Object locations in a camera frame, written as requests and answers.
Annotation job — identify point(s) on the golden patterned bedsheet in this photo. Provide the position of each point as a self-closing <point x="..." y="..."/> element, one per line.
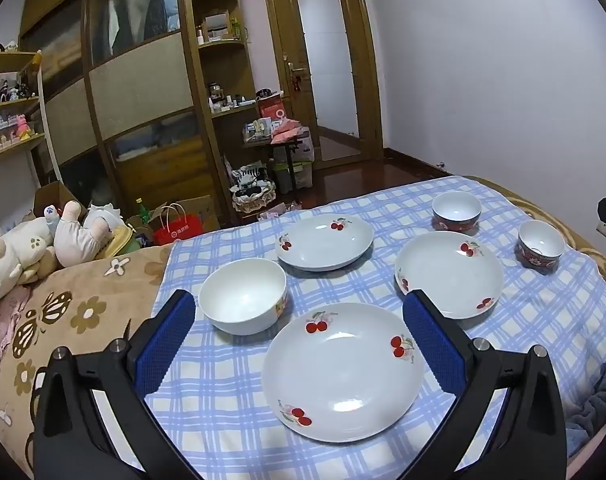
<point x="600" y="265"/>

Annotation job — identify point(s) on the brown floral blanket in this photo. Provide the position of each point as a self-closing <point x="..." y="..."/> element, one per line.
<point x="83" y="310"/>

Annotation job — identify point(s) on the wooden corner shelf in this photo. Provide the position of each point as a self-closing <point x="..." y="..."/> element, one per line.
<point x="200" y="85"/>

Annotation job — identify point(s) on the grey-blue fleece cloth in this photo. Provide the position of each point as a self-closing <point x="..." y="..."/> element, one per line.
<point x="598" y="390"/>

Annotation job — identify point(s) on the white wall socket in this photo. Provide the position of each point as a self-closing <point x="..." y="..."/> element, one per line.
<point x="603" y="230"/>

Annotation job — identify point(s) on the pink plush toy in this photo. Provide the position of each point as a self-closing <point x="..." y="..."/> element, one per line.
<point x="78" y="240"/>

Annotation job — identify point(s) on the small folding table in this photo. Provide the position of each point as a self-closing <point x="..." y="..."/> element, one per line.
<point x="294" y="170"/>

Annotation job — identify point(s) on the white cherry plate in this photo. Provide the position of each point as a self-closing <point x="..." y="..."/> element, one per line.
<point x="448" y="277"/>
<point x="343" y="375"/>
<point x="324" y="242"/>

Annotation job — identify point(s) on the pink clothing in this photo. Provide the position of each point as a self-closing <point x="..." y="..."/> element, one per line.
<point x="598" y="460"/>

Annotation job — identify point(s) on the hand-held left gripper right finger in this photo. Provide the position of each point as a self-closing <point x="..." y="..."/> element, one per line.
<point x="433" y="345"/>

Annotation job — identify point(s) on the small red-sided bowl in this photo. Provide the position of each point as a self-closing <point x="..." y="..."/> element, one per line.
<point x="456" y="207"/>
<point x="540" y="240"/>

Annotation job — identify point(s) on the blue checked cloth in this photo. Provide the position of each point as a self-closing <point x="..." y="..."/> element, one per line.
<point x="333" y="285"/>

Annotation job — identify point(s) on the wicker basket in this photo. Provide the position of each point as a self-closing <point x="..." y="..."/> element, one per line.
<point x="253" y="202"/>

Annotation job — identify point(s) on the green bottle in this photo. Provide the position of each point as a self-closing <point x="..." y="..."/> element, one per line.
<point x="143" y="212"/>

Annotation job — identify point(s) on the pink figurine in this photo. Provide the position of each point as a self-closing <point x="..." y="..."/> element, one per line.
<point x="23" y="127"/>

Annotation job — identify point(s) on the white-framed display shelf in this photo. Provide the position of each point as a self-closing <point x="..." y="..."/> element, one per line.
<point x="13" y="62"/>

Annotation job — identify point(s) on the wooden door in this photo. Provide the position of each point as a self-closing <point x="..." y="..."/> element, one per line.
<point x="283" y="20"/>

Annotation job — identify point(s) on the row of small figurines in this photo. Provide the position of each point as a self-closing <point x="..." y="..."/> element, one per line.
<point x="8" y="92"/>

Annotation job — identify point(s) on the cardboard box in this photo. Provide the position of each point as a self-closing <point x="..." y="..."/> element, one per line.
<point x="58" y="195"/>
<point x="198" y="210"/>

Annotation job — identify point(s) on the large white bowl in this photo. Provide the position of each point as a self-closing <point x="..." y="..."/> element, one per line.
<point x="243" y="292"/>

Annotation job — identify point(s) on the red door ornament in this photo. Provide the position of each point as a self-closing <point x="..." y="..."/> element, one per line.
<point x="298" y="85"/>

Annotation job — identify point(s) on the pink fuzzy blanket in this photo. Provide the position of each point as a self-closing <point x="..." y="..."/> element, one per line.
<point x="3" y="340"/>

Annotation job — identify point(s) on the cream plush toy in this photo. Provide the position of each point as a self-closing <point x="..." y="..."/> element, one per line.
<point x="13" y="260"/>

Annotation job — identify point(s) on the pink cloth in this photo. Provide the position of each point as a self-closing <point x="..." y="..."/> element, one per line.
<point x="288" y="130"/>

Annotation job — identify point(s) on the red paper bag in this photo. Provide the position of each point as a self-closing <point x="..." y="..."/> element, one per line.
<point x="180" y="232"/>

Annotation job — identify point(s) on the zebra striped plush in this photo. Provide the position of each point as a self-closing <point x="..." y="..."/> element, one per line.
<point x="248" y="177"/>

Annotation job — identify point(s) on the clear storage bin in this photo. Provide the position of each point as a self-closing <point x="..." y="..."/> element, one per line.
<point x="303" y="170"/>

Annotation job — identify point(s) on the wooden wardrobe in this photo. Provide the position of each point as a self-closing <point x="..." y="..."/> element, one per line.
<point x="133" y="85"/>

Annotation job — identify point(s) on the white ruffled doll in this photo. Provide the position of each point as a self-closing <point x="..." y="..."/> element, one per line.
<point x="103" y="212"/>

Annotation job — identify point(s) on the pink packets on floor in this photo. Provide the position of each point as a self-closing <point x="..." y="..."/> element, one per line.
<point x="283" y="209"/>

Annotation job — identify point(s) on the red box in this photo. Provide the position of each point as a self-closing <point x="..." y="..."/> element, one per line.
<point x="273" y="108"/>

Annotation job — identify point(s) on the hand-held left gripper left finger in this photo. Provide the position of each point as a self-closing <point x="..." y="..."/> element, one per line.
<point x="163" y="345"/>

